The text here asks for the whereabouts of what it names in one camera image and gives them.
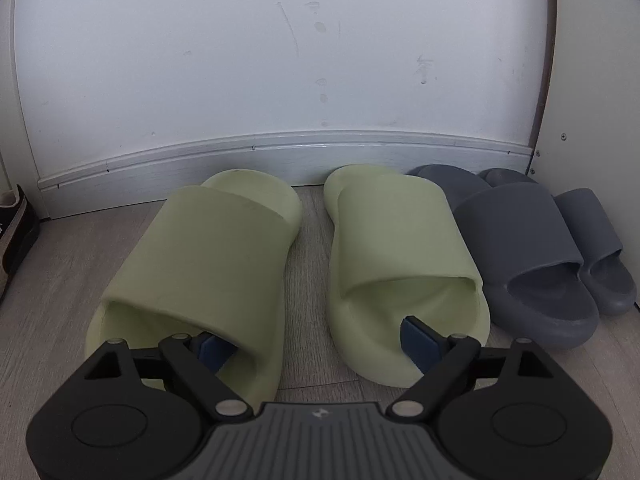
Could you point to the white cabinet side panel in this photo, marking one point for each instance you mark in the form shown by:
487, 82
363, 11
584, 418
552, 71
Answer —
590, 110

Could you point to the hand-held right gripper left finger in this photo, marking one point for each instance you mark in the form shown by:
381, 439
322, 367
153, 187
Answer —
212, 352

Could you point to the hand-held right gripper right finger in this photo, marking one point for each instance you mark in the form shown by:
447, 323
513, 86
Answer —
420, 345

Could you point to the grey slide slipper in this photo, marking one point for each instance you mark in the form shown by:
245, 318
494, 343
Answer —
515, 230
595, 230

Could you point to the white baseboard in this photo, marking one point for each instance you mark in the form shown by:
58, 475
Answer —
250, 160

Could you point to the black suede sneaker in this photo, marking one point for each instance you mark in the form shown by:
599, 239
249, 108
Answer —
20, 230

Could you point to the pale green slide slipper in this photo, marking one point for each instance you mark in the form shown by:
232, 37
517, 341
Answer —
210, 250
395, 230

